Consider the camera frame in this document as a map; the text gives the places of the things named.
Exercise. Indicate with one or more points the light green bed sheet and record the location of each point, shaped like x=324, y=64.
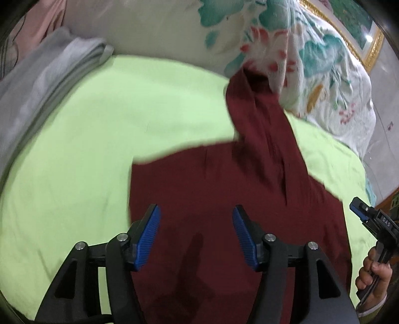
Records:
x=93, y=140

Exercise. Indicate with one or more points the pink cloth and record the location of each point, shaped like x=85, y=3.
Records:
x=46, y=18

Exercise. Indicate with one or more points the white floral quilt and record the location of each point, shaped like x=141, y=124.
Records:
x=280, y=31

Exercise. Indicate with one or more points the dark red garment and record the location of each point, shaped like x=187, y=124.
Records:
x=218, y=174

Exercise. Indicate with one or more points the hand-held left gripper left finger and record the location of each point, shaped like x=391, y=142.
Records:
x=149, y=236

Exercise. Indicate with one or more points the brown wooden furniture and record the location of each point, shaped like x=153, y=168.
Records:
x=389, y=202

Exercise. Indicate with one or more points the gold framed picture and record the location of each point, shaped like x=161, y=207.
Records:
x=349, y=28

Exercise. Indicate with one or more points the folded grey cloth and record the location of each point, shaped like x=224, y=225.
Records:
x=46, y=81

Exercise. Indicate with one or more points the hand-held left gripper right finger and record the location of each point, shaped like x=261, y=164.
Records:
x=244, y=238

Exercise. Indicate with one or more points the person's right hand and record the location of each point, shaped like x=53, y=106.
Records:
x=382, y=275

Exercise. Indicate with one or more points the person's right forearm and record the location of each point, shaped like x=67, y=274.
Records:
x=371, y=315

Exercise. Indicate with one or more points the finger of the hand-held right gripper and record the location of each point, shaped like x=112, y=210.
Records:
x=358, y=209

